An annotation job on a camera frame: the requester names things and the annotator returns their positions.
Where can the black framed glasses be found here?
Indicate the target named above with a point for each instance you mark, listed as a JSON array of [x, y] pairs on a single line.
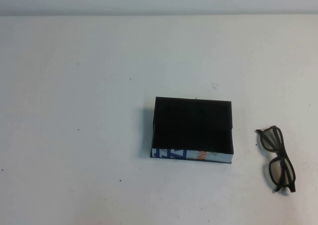
[[272, 140]]

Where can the black glasses case printed sides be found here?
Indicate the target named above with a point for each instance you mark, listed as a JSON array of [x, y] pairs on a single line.
[[191, 123]]

